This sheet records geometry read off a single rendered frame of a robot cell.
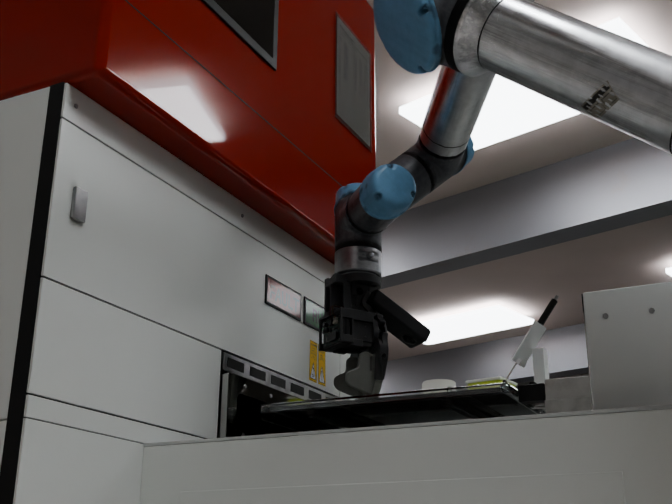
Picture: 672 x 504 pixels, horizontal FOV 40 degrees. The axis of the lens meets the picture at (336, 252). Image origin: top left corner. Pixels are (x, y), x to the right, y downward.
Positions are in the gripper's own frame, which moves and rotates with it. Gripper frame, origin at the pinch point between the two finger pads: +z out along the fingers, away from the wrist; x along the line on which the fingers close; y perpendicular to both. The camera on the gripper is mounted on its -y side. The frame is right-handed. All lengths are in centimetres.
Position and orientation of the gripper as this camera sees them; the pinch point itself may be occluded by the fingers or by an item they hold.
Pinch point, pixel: (370, 407)
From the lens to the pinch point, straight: 141.1
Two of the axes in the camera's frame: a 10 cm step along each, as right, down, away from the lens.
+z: -0.1, 9.4, -3.5
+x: 4.8, -3.0, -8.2
